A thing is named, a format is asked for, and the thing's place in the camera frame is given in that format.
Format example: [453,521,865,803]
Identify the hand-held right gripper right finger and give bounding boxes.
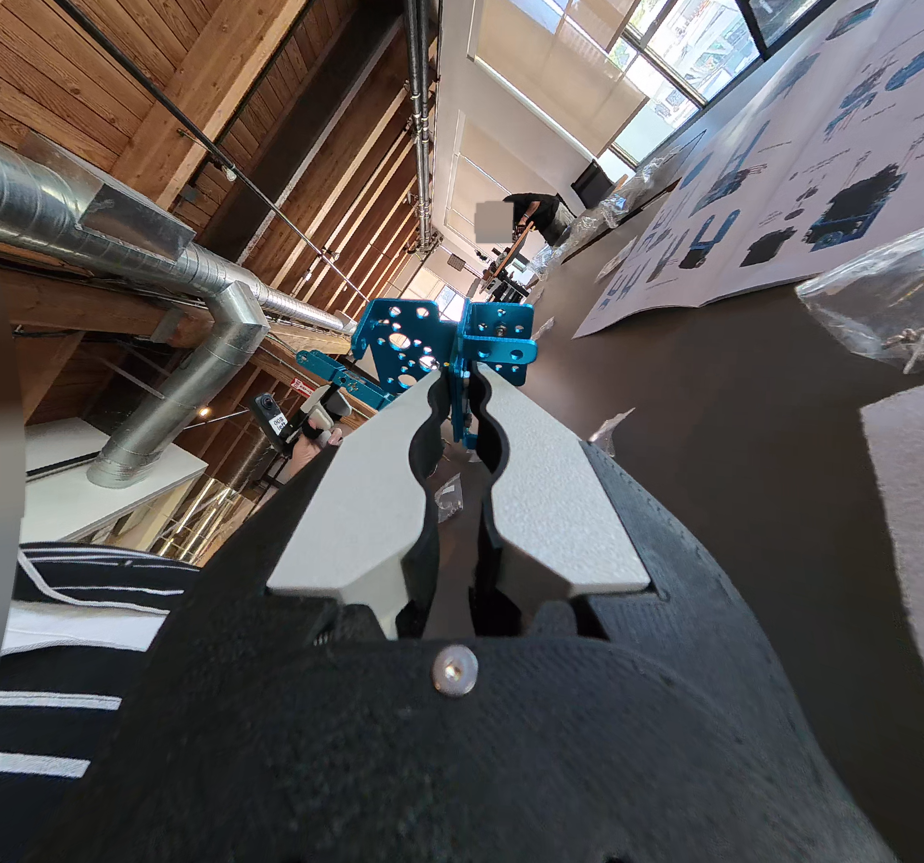
[469,365,652,598]

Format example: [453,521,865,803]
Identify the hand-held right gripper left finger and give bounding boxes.
[267,368,444,640]

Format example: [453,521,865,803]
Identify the blue metal robot arm bracket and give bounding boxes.
[295,297,539,445]

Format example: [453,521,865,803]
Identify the dark desk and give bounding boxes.
[426,0,924,863]

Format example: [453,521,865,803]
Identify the person's left hand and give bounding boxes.
[287,427,345,480]

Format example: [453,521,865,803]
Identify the white board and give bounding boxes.
[25,415,210,545]

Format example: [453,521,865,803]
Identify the person's striped black shirt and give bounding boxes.
[0,541,205,863]

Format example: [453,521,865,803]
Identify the thin black ceiling pipe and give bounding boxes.
[0,0,372,304]

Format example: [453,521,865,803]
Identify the crumpled clear plastic bag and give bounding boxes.
[527,154,683,279]

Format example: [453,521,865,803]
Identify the black office chair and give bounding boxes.
[570,158,616,208]

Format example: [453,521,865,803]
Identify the grey foam block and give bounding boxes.
[859,381,924,593]

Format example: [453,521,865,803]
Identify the beige roller blind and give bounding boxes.
[449,111,602,230]
[473,7,651,158]

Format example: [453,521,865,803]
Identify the grey ceiling pipe bundle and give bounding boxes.
[399,0,443,254]

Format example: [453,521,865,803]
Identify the scattered small clear parts bags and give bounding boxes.
[435,231,924,526]

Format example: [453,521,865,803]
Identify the printed assembly instruction sheet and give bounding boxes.
[572,0,924,341]

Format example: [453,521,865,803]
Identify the silver air duct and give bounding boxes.
[0,143,356,490]

